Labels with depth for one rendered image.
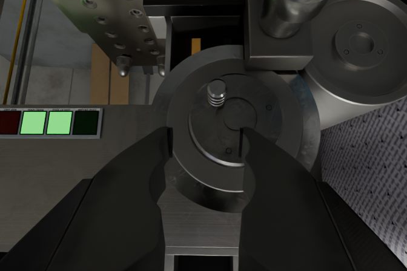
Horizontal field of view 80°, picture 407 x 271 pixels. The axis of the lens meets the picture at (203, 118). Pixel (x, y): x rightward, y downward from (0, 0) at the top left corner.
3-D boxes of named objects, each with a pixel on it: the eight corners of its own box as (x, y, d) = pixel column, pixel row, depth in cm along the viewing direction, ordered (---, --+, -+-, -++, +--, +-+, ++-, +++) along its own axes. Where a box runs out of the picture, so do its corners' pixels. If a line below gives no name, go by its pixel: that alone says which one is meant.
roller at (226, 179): (298, 57, 22) (309, 193, 19) (251, 120, 47) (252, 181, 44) (168, 58, 22) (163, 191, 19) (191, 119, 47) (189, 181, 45)
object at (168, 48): (175, -83, 27) (169, 75, 23) (192, 35, 50) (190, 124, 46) (171, -83, 27) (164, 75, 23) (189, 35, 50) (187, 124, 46)
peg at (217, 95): (217, 101, 17) (203, 88, 17) (217, 111, 19) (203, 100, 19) (232, 86, 17) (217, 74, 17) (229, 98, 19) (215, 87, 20)
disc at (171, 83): (313, 43, 22) (329, 214, 19) (311, 46, 23) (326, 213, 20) (152, 44, 23) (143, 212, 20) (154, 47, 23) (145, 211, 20)
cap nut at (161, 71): (170, 55, 56) (169, 73, 55) (172, 62, 60) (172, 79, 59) (154, 55, 56) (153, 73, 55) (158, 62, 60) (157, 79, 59)
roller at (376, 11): (418, -15, 23) (443, 105, 21) (311, 81, 48) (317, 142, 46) (292, -14, 24) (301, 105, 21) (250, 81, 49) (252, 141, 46)
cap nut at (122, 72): (129, 55, 56) (128, 74, 55) (134, 62, 60) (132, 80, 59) (114, 55, 56) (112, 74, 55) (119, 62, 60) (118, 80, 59)
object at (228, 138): (239, 187, 18) (168, 118, 19) (237, 186, 20) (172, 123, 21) (304, 115, 19) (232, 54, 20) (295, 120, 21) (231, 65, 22)
